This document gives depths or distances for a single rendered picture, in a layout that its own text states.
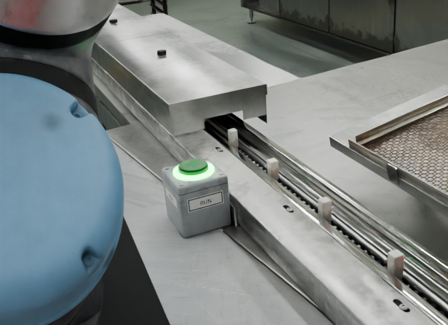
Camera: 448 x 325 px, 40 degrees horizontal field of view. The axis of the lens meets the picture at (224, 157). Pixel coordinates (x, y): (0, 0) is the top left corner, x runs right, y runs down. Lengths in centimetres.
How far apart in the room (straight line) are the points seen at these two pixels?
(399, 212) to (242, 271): 24
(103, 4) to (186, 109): 68
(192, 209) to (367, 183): 28
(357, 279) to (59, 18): 43
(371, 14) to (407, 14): 34
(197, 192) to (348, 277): 24
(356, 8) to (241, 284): 364
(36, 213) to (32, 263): 2
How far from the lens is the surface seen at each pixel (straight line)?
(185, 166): 81
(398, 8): 392
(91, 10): 35
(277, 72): 148
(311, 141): 108
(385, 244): 74
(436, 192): 76
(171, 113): 101
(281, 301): 70
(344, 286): 65
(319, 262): 68
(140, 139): 115
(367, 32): 421
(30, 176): 30
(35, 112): 31
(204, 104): 103
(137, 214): 89
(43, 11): 33
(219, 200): 81
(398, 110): 98
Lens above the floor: 125
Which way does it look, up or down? 24 degrees down
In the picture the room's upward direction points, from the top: 5 degrees counter-clockwise
